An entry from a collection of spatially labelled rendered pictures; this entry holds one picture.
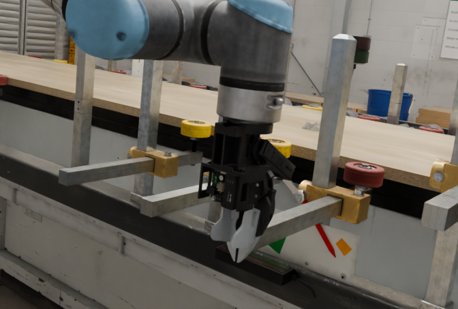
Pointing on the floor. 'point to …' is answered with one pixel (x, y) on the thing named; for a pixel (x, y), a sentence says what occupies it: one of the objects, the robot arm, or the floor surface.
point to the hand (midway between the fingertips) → (240, 252)
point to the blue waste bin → (380, 106)
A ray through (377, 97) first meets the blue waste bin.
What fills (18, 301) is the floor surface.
